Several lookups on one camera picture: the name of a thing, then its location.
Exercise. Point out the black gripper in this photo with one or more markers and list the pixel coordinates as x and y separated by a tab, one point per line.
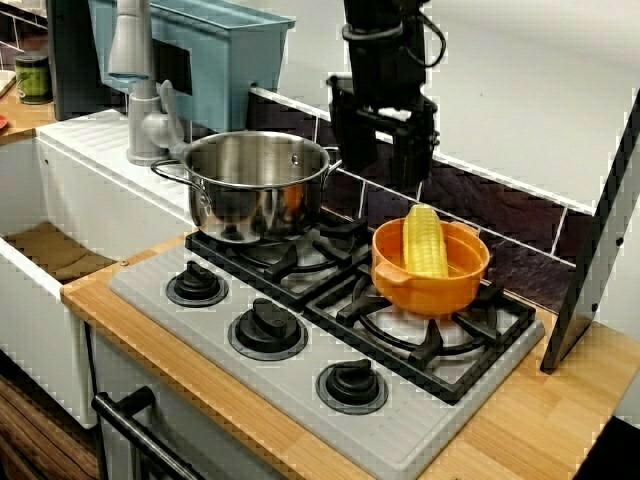
385	70

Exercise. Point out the yellow corn cob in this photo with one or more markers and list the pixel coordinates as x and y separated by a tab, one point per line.
425	245

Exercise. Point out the stainless steel cooking pot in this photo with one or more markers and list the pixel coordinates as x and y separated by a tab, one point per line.
250	210

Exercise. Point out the orange plastic pot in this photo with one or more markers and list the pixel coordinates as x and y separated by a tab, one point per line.
430	295

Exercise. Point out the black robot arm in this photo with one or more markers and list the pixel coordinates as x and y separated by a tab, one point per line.
375	15

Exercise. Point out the dark tiled backsplash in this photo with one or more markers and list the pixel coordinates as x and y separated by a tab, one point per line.
520	220

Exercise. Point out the black burner grate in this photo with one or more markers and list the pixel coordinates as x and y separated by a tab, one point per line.
430	345
282	265

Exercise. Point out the teal plastic bin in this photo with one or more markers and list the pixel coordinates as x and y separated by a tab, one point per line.
225	65

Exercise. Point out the black stove knob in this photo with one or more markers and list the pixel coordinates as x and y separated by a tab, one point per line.
352	385
267	327
196	285

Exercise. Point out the grey toy faucet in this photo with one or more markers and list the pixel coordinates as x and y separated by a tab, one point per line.
145	125

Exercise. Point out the dark side panel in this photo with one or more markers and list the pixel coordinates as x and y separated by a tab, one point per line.
575	300
70	60

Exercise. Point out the grey toy stove top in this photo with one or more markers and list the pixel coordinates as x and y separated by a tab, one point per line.
425	435

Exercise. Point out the wooden countertop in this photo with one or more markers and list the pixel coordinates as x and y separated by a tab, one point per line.
525	425

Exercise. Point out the white toy oven cabinet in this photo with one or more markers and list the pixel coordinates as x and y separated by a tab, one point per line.
210	425

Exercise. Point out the green tin can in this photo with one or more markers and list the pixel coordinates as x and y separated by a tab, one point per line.
32	80

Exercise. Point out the wooden side table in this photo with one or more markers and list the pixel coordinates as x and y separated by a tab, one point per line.
25	120

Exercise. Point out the red plate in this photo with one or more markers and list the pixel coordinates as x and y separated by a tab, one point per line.
2	122

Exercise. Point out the white cutting board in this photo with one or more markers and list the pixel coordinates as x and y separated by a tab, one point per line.
6	82

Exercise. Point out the white sink basin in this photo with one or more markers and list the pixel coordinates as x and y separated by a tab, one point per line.
30	320

